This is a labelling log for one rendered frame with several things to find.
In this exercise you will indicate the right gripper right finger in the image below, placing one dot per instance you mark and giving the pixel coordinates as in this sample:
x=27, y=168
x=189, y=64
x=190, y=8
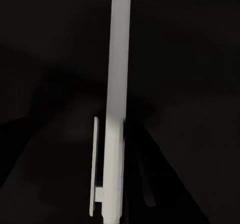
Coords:
x=174, y=204

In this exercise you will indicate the pen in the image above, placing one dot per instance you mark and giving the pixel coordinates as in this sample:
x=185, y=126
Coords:
x=110, y=194

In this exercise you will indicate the desk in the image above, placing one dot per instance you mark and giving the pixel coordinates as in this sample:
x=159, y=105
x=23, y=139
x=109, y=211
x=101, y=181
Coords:
x=183, y=86

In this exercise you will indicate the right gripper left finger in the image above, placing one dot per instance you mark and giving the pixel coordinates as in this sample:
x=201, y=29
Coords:
x=14, y=136

